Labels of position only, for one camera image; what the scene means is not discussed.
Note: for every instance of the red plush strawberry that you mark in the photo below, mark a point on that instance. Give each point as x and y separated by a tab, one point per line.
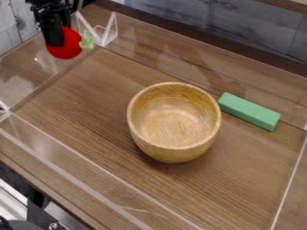
74	43

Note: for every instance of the clear acrylic tray walls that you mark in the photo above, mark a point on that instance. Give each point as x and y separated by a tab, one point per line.
65	140

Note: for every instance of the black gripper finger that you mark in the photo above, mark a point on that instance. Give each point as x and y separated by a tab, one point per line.
52	29
65	17

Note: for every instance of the wooden bowl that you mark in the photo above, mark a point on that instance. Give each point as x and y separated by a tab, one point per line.
173	119

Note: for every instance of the clear acrylic corner bracket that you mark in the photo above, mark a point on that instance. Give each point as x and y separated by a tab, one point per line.
96	36

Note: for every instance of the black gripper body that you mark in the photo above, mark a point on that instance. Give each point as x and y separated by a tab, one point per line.
46	6

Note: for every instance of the green rectangular block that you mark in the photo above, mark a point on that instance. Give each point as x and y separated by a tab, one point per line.
248	111

